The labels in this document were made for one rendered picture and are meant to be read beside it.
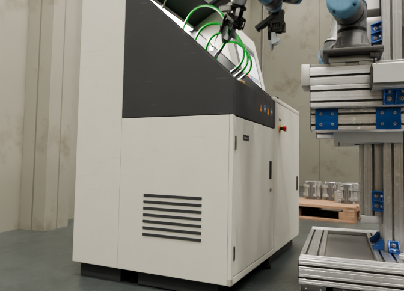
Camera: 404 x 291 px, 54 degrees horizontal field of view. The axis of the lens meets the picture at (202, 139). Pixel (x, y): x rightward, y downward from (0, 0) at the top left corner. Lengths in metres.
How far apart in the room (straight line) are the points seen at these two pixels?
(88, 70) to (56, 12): 1.65
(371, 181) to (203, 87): 0.85
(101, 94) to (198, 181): 0.69
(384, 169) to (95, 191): 1.34
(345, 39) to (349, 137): 0.41
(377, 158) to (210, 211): 0.77
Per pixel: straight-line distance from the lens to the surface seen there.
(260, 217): 2.08
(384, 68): 1.57
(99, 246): 2.06
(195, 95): 1.77
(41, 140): 3.53
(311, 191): 5.08
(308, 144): 11.53
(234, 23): 1.92
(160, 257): 1.87
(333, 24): 2.44
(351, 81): 1.68
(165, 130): 1.82
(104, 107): 2.03
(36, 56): 3.70
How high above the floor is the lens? 0.58
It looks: 3 degrees up
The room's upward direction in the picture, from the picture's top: 1 degrees clockwise
